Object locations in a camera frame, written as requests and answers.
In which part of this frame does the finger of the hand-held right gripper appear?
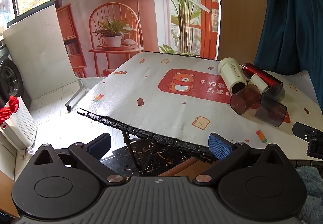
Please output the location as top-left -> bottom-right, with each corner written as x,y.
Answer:
292,122 -> 323,157

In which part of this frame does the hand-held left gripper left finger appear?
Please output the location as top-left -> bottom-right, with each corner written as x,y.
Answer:
30,133 -> 127,187

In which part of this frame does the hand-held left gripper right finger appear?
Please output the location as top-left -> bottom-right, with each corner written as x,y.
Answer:
193,133 -> 294,186

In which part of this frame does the brown translucent cup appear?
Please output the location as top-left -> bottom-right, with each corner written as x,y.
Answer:
229,85 -> 262,115

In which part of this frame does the dark grey translucent cup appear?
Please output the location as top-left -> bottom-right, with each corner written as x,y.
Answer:
255,93 -> 288,128

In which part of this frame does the tall cream cup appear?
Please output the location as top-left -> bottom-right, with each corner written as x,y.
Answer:
218,57 -> 248,94

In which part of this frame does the small white cup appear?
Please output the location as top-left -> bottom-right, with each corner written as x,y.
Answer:
248,74 -> 268,93

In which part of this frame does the dark green cup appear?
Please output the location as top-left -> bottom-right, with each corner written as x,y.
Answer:
262,85 -> 286,103

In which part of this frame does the wooden plank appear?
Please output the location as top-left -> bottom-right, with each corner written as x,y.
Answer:
161,157 -> 200,177

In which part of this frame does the grey fluffy blanket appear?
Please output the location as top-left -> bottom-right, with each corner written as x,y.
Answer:
294,165 -> 323,224

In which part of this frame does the white wheeled stand leg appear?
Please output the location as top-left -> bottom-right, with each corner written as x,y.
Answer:
65,78 -> 88,113

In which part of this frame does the black folding table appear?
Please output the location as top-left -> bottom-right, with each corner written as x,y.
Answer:
76,51 -> 323,172

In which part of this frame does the printed bear table mat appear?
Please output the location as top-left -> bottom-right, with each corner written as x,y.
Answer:
77,51 -> 323,162

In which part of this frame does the white laundry basket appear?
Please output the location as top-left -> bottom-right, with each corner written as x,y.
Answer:
0,97 -> 38,151

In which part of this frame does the red metal bottle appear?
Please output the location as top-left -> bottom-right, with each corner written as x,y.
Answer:
242,63 -> 283,89

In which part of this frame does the red cloth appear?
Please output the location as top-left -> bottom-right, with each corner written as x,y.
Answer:
0,96 -> 21,125

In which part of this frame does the washing machine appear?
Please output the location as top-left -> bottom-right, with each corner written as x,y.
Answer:
0,42 -> 26,114

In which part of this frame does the white marble board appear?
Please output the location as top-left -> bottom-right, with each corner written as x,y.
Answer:
2,0 -> 77,114

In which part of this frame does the blue curtain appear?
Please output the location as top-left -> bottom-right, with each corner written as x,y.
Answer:
254,0 -> 323,117

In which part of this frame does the printed room backdrop poster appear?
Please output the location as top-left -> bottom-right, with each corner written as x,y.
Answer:
50,0 -> 222,79

